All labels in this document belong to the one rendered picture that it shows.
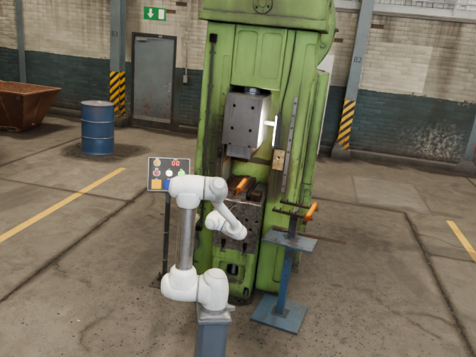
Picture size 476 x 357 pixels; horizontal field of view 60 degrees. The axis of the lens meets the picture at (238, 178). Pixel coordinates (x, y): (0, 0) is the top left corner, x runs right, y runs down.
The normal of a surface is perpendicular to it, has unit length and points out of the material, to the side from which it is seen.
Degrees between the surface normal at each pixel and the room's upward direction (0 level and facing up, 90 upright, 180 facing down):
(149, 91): 90
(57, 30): 88
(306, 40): 90
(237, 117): 90
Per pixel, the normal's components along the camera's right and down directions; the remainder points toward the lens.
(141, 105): -0.20, 0.29
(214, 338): 0.14, 0.32
